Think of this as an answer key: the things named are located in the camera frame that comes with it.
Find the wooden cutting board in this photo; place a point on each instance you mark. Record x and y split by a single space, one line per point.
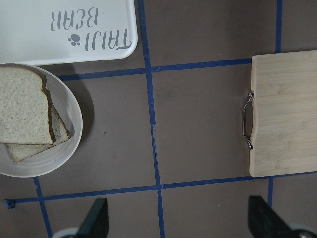
284 102

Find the bread slice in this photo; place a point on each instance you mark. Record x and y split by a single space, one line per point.
19 152
25 106

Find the round white plate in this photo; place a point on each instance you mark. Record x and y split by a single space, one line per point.
51 159

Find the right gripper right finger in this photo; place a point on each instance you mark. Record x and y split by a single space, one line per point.
264 222

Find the cream bear tray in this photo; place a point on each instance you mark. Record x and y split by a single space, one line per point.
44 32

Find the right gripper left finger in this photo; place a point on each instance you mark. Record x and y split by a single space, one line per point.
96 223

